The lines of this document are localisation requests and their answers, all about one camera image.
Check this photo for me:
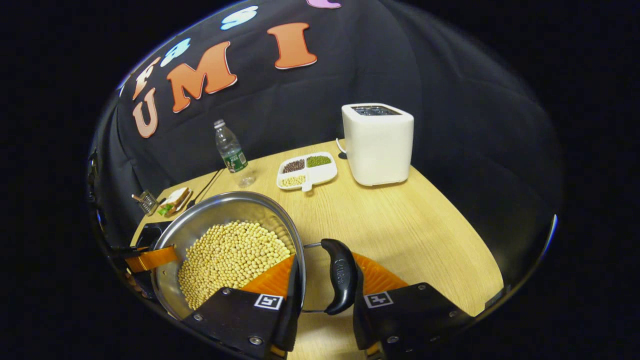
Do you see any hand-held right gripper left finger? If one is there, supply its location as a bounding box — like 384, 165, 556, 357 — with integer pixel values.
182, 253, 305, 360

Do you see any black cooktop power cable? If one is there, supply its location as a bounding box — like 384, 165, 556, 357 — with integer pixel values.
187, 169, 226, 208

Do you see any clear plastic water bottle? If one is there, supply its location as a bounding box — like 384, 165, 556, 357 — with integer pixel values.
214, 119, 257, 188

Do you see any white toaster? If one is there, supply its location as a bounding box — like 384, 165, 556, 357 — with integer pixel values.
341, 103, 415, 187

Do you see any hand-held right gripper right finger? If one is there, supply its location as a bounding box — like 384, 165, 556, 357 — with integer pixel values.
350, 252, 476, 360

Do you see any wire mesh basket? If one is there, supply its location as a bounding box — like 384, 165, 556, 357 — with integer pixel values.
132, 190, 160, 216

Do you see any black backdrop cloth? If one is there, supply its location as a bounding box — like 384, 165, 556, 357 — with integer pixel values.
87, 0, 566, 281

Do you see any large pile of soybeans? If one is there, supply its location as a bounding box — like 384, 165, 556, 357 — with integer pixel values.
177, 220, 293, 311

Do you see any white divided plate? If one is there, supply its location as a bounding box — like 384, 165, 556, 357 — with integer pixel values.
276, 151, 339, 193

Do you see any steel pot with black handle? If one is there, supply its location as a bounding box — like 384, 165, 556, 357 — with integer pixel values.
150, 191, 359, 321

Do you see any black induction cooktop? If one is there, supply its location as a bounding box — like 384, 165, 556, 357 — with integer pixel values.
134, 221, 173, 249

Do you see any sandwich with lettuce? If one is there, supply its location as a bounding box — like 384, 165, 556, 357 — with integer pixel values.
157, 187, 193, 217

